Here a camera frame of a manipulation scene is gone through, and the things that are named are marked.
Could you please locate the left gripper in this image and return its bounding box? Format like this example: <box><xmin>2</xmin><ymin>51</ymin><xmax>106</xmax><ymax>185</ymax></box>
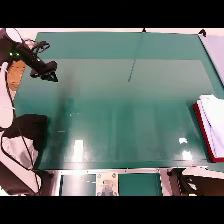
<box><xmin>29</xmin><ymin>60</ymin><xmax>60</xmax><ymax>83</ymax></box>

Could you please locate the grey garment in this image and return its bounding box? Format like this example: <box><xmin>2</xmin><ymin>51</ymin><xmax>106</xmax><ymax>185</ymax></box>
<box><xmin>0</xmin><ymin>134</ymin><xmax>40</xmax><ymax>168</ymax></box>

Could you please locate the red garment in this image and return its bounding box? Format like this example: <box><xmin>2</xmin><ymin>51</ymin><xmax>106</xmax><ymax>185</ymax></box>
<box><xmin>192</xmin><ymin>102</ymin><xmax>224</xmax><ymax>164</ymax></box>

